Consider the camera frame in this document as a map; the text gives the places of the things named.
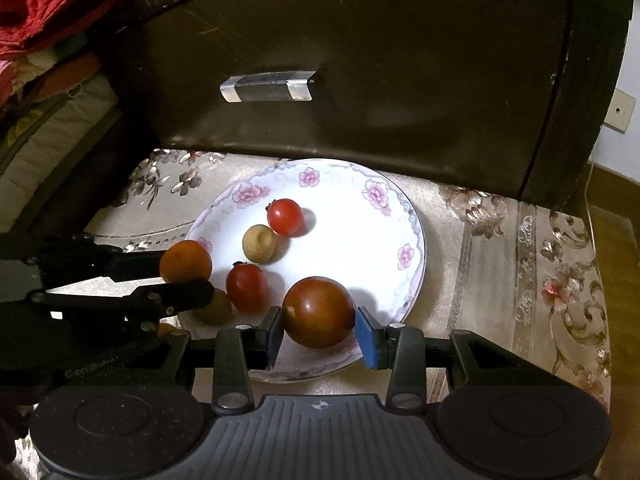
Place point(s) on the stack of folded blankets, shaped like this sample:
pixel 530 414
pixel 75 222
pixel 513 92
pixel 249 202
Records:
pixel 50 70

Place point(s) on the red cherry tomato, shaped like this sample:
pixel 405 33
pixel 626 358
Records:
pixel 246 287
pixel 285 216

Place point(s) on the dark wooden nightstand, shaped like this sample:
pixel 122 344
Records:
pixel 400 60

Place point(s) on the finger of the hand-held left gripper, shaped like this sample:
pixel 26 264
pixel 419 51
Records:
pixel 180 296
pixel 125 265

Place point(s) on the orange mandarin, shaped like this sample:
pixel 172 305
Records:
pixel 186 261

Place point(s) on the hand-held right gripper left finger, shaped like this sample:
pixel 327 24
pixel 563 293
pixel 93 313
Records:
pixel 273 335

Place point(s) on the white floral plate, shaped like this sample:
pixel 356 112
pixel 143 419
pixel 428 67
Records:
pixel 345 230

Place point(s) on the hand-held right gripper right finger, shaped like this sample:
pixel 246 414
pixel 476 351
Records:
pixel 367 340

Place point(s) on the red towel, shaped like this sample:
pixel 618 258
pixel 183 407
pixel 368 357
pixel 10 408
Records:
pixel 55 5

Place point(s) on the beige wall outlet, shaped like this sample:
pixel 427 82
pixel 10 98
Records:
pixel 616 110

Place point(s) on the large dark red tomato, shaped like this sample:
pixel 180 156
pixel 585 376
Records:
pixel 318 312

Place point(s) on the beige floral cloth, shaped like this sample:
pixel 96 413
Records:
pixel 490 270

